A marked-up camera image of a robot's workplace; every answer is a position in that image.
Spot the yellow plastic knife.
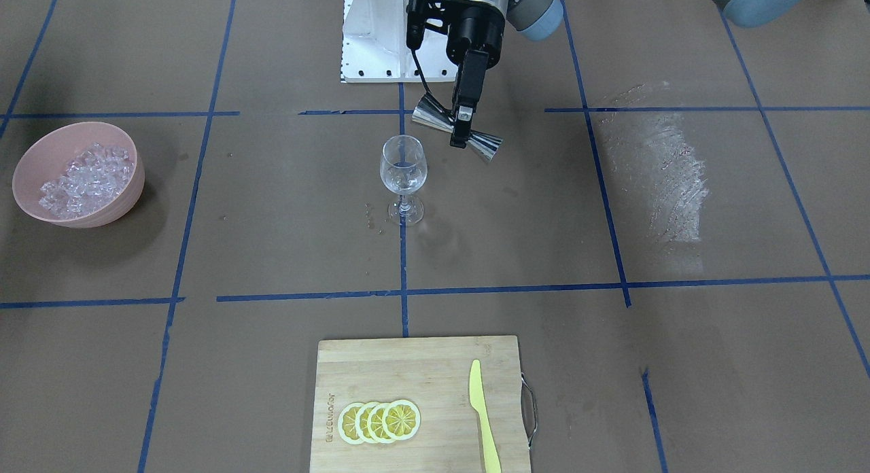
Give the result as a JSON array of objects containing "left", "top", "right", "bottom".
[{"left": 468, "top": 359, "right": 502, "bottom": 472}]

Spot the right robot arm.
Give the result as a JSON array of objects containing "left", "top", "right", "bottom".
[{"left": 443, "top": 0, "right": 563, "bottom": 148}]

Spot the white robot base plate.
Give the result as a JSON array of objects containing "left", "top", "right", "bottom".
[{"left": 340, "top": 0, "right": 459, "bottom": 84}]

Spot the steel double jigger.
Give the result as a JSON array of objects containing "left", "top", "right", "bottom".
[{"left": 411, "top": 94, "right": 504, "bottom": 164}]

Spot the black camera cable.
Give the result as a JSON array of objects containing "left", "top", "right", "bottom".
[{"left": 411, "top": 31, "right": 452, "bottom": 113}]

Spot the clear wine glass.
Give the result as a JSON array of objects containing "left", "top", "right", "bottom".
[{"left": 379, "top": 135, "right": 428, "bottom": 226}]

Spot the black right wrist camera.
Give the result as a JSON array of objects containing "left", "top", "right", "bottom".
[{"left": 405, "top": 0, "right": 449, "bottom": 51}]

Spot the bamboo cutting board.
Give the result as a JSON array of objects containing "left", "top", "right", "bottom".
[{"left": 309, "top": 336, "right": 532, "bottom": 472}]

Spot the pile of clear ice cubes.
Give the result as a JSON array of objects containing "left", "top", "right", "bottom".
[{"left": 39, "top": 143, "right": 135, "bottom": 220}]

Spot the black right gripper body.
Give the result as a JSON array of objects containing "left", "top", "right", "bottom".
[{"left": 445, "top": 3, "right": 506, "bottom": 69}]

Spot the pink bowl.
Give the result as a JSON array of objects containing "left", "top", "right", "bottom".
[{"left": 12, "top": 121, "right": 144, "bottom": 228}]

